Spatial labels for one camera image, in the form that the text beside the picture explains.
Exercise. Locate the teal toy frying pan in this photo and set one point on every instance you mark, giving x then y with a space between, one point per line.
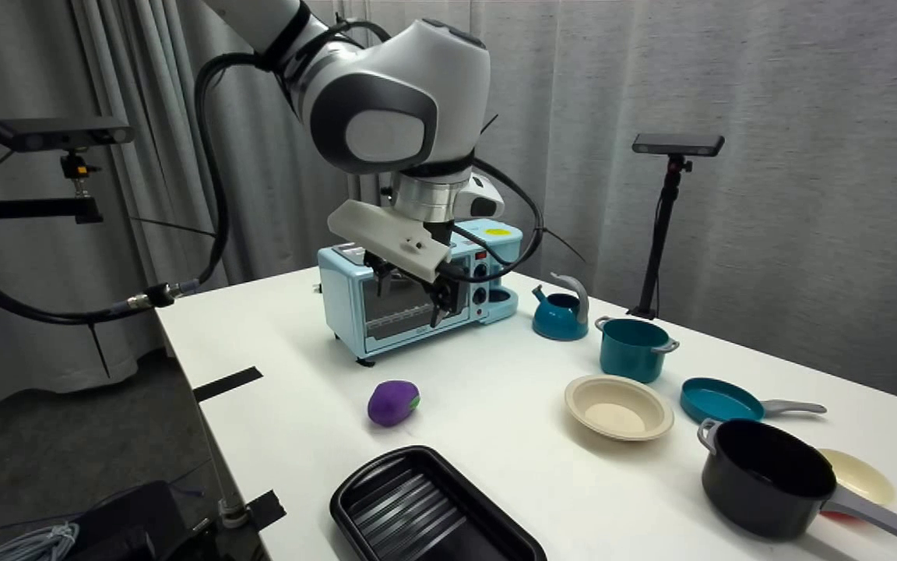
719 399

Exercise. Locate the teal mug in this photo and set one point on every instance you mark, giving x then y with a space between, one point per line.
558 317

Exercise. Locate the black table clamp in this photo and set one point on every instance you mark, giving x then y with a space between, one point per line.
263 509

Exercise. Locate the purple round toy object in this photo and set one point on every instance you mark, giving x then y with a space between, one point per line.
392 402

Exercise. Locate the black tape strip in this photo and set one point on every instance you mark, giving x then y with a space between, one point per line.
226 385

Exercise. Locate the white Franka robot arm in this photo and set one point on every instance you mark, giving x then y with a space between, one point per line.
396 94

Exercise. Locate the black stand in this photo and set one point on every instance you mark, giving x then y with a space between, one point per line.
676 146

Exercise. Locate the teal toy pot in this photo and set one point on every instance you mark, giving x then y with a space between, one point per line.
632 347

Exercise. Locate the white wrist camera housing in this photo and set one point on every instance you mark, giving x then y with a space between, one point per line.
390 239

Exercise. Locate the light blue toy oven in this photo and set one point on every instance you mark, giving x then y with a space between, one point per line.
365 314

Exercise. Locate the clear plastic bag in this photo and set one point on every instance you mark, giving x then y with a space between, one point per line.
16 543

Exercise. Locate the black baking tray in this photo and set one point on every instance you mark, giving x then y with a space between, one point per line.
420 516

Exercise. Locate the beige plate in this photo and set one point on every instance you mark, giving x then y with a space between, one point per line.
618 407

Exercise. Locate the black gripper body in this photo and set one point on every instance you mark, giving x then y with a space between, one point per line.
454 276

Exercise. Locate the black camera on clamp arm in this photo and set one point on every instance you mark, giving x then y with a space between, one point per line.
61 132

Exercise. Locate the small cream dish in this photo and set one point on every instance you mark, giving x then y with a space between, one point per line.
864 475

